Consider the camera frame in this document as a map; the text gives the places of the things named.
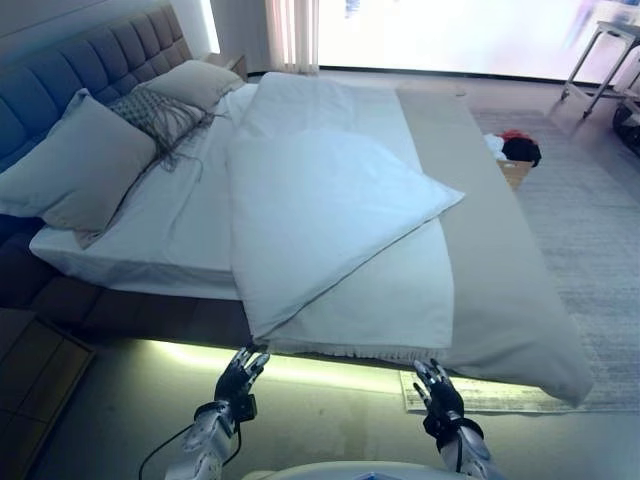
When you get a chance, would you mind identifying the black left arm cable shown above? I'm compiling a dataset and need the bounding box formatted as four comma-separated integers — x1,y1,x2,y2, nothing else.
141,422,199,469

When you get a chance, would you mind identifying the brown upholstered bed frame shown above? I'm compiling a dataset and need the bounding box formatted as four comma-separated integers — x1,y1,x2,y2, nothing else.
0,212,256,346

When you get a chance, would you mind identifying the beige bed runner blanket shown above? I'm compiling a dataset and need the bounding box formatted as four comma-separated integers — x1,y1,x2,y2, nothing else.
396,83,595,407

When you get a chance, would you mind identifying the grey woven rug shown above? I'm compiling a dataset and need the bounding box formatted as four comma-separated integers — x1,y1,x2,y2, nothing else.
399,107,640,416

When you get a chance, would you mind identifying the metal frame table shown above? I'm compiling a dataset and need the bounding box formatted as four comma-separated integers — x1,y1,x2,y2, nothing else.
559,19,640,119

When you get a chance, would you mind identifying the white mattress sheet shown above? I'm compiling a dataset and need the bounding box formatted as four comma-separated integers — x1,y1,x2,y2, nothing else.
29,82,261,301

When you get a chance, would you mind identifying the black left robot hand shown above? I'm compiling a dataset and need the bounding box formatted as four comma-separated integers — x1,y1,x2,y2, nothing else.
214,344,271,402

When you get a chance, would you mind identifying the beige pillow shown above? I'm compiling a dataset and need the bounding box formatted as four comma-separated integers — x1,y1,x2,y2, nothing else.
132,59,244,114
0,88,159,236

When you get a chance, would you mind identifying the white garment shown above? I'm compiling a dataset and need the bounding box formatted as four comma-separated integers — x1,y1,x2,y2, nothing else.
482,132,509,162

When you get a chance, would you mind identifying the pale sheer curtain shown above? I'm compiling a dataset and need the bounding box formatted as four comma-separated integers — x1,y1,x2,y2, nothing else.
262,0,321,76

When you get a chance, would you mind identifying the cardboard box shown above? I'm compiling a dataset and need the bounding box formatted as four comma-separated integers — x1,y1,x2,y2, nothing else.
494,158,535,192

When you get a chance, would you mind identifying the wooden nightstand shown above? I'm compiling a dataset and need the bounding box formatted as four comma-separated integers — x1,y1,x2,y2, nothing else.
0,307,99,431
205,52,248,81

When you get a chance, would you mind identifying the pale grey fringed blanket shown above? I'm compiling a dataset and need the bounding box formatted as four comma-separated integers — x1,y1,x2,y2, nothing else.
257,214,455,361

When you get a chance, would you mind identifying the grey fringed macrame cushion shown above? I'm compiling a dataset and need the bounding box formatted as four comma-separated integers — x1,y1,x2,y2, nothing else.
108,84,231,174

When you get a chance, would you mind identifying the brown tufted upholstered headboard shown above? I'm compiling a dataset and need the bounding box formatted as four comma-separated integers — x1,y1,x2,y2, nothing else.
0,0,194,174

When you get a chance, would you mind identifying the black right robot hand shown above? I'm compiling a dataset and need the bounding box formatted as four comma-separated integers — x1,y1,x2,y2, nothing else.
412,358,466,425

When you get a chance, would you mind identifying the white duvet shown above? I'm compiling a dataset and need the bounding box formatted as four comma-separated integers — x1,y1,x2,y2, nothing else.
224,71,466,346

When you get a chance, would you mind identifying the black garment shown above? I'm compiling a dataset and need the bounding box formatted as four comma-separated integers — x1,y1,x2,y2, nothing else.
501,138,544,169

